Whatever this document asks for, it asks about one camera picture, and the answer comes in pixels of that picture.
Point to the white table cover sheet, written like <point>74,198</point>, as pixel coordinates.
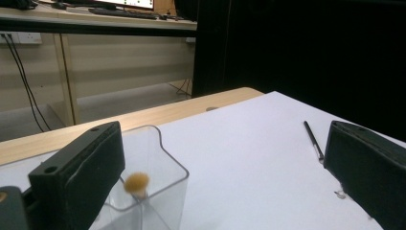
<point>255,166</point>

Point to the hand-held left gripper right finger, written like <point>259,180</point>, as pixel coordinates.
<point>370,169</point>

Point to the black computer mouse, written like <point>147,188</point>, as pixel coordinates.
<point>59,5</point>

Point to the long wooden desk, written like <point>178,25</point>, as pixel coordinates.
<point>95,24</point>

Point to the white wall socket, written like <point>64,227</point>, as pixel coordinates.
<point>28,37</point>

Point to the makeup brush with tan bristles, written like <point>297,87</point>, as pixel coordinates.
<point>136,183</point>

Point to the black curtain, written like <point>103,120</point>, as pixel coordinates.
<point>303,57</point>

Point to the wooden desk leg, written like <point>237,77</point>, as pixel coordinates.
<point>67,80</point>

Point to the thin black pencil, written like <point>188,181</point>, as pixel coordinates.
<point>313,140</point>

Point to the computer monitor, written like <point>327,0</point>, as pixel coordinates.
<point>130,3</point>

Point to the clear plastic organizer box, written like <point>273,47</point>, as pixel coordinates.
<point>159,191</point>

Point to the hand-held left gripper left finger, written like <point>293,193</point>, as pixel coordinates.
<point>78,179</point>

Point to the black keyboard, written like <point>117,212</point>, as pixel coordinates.
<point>123,13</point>

